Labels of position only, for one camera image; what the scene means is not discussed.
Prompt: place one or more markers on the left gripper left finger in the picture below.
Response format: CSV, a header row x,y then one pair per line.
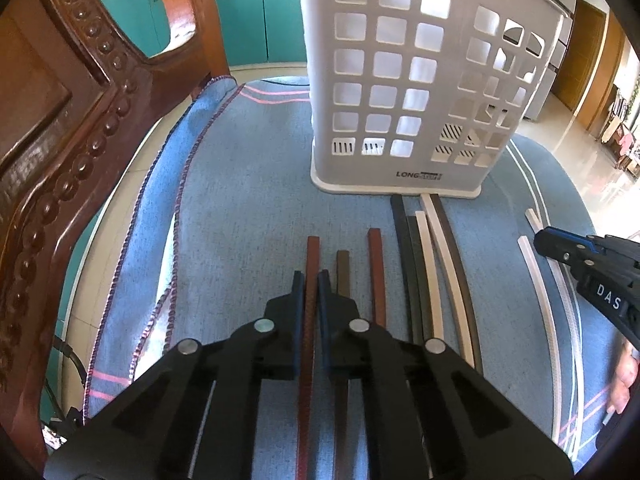
x,y
193,414

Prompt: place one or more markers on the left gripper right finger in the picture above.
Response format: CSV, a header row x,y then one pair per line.
x,y
428,414

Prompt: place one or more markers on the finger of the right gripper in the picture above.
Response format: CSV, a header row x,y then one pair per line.
x,y
565,245

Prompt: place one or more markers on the white textured chopstick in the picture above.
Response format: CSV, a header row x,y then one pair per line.
x,y
545,308
575,425

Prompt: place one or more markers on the dark brown chopstick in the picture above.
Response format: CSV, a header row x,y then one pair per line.
x,y
462,281
341,384

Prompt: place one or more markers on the beige chopstick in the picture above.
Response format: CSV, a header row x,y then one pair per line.
x,y
455,294
434,302

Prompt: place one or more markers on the reddish brown chopstick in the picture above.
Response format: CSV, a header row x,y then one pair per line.
x,y
306,374
377,276

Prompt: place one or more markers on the black chopstick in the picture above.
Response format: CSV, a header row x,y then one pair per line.
x,y
408,267

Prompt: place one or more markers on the teal kitchen cabinets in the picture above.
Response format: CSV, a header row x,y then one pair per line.
x,y
254,31

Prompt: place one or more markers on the person right hand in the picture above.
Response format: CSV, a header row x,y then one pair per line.
x,y
625,374

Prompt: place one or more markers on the blue striped towel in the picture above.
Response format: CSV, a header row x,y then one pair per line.
x,y
221,226

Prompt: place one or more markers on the white plastic utensil basket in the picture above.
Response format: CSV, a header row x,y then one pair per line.
x,y
420,96

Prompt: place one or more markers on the carved wooden chair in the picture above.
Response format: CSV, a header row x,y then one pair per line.
x,y
77,99

